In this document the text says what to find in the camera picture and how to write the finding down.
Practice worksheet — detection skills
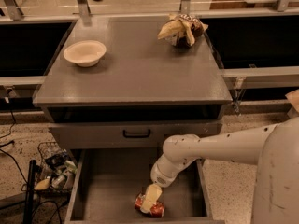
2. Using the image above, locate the grey top drawer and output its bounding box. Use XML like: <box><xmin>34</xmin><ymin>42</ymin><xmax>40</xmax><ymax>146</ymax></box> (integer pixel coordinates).
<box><xmin>50</xmin><ymin>120</ymin><xmax>222</xmax><ymax>149</ymax></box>

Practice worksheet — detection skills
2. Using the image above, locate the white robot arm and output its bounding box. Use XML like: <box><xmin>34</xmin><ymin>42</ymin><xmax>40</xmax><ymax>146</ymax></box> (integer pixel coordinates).
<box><xmin>140</xmin><ymin>118</ymin><xmax>299</xmax><ymax>224</ymax></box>

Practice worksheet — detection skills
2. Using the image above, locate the red coke can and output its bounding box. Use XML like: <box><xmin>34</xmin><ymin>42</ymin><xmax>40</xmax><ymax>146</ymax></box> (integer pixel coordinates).
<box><xmin>135</xmin><ymin>193</ymin><xmax>164</xmax><ymax>218</ymax></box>

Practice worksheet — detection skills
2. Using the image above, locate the black floor cable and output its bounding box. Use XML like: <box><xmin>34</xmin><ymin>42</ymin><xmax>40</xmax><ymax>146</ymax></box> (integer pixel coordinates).
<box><xmin>0</xmin><ymin>87</ymin><xmax>29</xmax><ymax>185</ymax></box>

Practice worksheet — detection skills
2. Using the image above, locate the grey open middle drawer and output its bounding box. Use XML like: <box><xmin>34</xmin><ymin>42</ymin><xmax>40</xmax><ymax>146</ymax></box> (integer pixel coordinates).
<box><xmin>64</xmin><ymin>147</ymin><xmax>225</xmax><ymax>224</ymax></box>

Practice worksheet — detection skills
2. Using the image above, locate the wire basket with items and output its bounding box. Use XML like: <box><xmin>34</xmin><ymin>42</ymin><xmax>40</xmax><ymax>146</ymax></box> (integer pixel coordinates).
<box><xmin>35</xmin><ymin>142</ymin><xmax>77</xmax><ymax>195</ymax></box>

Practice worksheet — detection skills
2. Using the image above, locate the black stand post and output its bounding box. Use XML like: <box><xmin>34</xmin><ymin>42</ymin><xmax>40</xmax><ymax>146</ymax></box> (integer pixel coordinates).
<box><xmin>22</xmin><ymin>160</ymin><xmax>36</xmax><ymax>224</ymax></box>

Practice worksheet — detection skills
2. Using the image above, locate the black drawer handle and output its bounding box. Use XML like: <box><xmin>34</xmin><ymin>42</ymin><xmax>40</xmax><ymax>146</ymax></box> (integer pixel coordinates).
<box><xmin>122</xmin><ymin>129</ymin><xmax>151</xmax><ymax>139</ymax></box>

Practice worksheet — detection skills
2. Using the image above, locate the brown chip bag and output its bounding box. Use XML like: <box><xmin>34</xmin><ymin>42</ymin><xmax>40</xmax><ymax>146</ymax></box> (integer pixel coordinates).
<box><xmin>157</xmin><ymin>14</ymin><xmax>208</xmax><ymax>47</ymax></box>

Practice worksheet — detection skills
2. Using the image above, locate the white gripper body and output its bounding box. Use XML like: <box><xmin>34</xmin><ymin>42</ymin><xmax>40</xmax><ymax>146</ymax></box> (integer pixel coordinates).
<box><xmin>150</xmin><ymin>164</ymin><xmax>175</xmax><ymax>188</ymax></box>

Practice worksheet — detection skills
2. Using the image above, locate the white paper bowl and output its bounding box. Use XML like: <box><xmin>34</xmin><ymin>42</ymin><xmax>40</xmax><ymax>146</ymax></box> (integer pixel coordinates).
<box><xmin>64</xmin><ymin>40</ymin><xmax>107</xmax><ymax>67</ymax></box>

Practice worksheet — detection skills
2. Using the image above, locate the grey cabinet with counter top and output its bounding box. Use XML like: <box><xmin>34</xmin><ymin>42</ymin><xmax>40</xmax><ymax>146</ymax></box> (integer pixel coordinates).
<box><xmin>32</xmin><ymin>15</ymin><xmax>233</xmax><ymax>165</ymax></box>

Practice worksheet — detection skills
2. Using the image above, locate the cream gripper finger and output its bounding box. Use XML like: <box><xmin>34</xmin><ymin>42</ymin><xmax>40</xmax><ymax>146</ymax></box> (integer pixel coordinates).
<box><xmin>140</xmin><ymin>184</ymin><xmax>162</xmax><ymax>214</ymax></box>

